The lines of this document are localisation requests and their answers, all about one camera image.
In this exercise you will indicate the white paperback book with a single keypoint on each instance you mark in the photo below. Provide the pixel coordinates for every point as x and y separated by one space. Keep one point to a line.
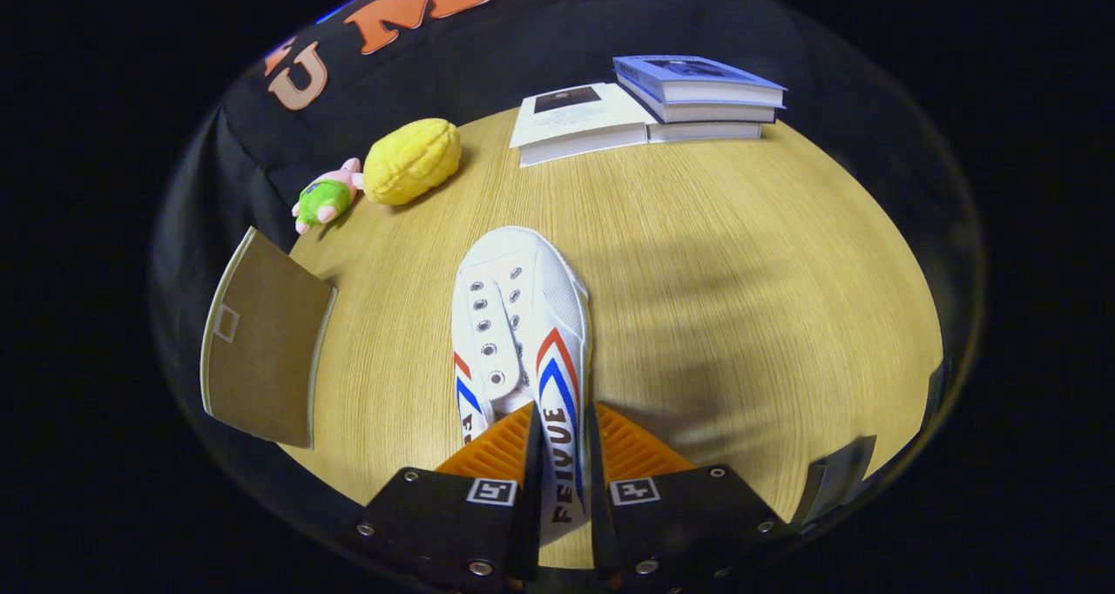
575 119

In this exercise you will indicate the yellow plush toy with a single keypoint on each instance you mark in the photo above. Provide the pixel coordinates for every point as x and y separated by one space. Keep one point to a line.
409 163

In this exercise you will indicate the blue paperback book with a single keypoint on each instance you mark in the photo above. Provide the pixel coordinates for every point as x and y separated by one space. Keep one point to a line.
697 76

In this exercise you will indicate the brown fabric storage box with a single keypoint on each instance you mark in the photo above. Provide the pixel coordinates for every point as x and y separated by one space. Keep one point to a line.
270 350

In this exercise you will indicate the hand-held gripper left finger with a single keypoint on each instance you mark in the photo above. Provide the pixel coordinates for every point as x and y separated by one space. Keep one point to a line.
529 489

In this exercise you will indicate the white canvas shoe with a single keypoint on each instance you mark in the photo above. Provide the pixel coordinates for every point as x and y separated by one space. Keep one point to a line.
540 289

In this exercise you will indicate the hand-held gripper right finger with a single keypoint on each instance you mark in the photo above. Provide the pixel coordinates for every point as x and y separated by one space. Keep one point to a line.
597 507

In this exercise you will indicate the green and pink plush toy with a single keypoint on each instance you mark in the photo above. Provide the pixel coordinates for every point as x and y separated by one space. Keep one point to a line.
322 200

